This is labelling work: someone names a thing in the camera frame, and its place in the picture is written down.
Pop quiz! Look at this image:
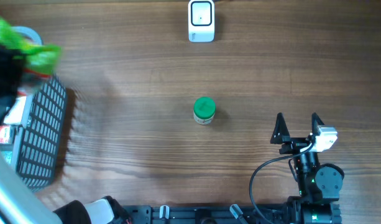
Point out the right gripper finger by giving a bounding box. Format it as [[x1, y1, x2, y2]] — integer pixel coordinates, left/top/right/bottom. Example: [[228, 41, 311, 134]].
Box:
[[311, 113, 324, 135], [270, 113, 290, 144]]

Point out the white barcode scanner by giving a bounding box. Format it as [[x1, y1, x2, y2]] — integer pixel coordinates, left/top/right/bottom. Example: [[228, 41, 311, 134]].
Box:
[[188, 0, 215, 42]]

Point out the green lid jar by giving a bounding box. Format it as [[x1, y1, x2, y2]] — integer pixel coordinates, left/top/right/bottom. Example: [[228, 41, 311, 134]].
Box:
[[193, 96, 216, 125]]

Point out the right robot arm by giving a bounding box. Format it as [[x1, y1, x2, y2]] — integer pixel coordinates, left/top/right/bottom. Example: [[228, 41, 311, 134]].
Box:
[[270, 113, 344, 223]]

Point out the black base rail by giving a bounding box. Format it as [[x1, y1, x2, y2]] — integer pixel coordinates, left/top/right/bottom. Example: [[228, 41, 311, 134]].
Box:
[[121, 203, 342, 224]]

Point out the white Hansaplast plaster box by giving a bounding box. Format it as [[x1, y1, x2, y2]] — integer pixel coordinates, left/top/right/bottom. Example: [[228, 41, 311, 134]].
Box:
[[3, 96, 27, 125]]

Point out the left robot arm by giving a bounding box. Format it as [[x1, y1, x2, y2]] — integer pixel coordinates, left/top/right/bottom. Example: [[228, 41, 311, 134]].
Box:
[[0, 45, 132, 223]]

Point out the small red tissue pack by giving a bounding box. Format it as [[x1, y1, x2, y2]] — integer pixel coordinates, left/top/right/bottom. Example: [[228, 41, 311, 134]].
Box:
[[0, 125, 14, 144]]

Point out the grey plastic mesh basket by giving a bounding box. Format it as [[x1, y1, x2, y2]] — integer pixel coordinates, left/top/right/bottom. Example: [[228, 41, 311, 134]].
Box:
[[0, 26, 68, 192]]

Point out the green candy bag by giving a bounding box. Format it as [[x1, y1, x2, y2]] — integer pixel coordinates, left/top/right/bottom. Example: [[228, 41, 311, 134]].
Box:
[[0, 17, 62, 79]]

